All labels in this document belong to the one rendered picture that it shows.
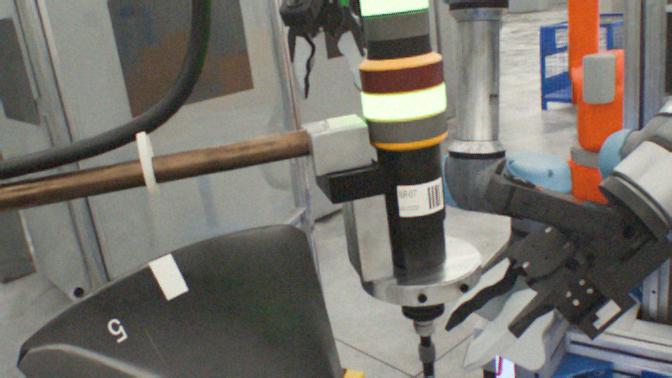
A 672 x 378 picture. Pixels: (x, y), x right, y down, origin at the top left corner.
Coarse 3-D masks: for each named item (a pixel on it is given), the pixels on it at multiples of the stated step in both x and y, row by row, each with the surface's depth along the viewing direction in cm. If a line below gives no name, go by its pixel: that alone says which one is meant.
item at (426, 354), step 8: (424, 344) 36; (432, 344) 36; (424, 352) 36; (432, 352) 36; (424, 360) 36; (432, 360) 36; (424, 368) 37; (432, 368) 37; (424, 376) 37; (432, 376) 37
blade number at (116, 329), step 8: (112, 312) 42; (120, 312) 42; (104, 320) 42; (112, 320) 42; (120, 320) 42; (128, 320) 42; (104, 328) 41; (112, 328) 42; (120, 328) 42; (128, 328) 42; (104, 336) 41; (112, 336) 41; (120, 336) 41; (128, 336) 42; (136, 336) 42; (112, 344) 41; (120, 344) 41; (128, 344) 41
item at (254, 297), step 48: (240, 240) 47; (288, 240) 48; (144, 288) 43; (192, 288) 44; (240, 288) 45; (288, 288) 46; (48, 336) 40; (96, 336) 41; (144, 336) 42; (192, 336) 42; (240, 336) 43; (288, 336) 44
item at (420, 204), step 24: (408, 168) 31; (432, 168) 32; (408, 192) 32; (432, 192) 32; (408, 216) 32; (432, 216) 32; (408, 240) 33; (432, 240) 33; (408, 264) 33; (432, 264) 33; (408, 312) 35; (432, 312) 34
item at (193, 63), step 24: (192, 0) 28; (192, 24) 28; (192, 48) 28; (192, 72) 29; (168, 96) 29; (144, 120) 29; (72, 144) 28; (96, 144) 28; (120, 144) 29; (144, 144) 29; (0, 168) 28; (24, 168) 28; (48, 168) 28; (144, 168) 28
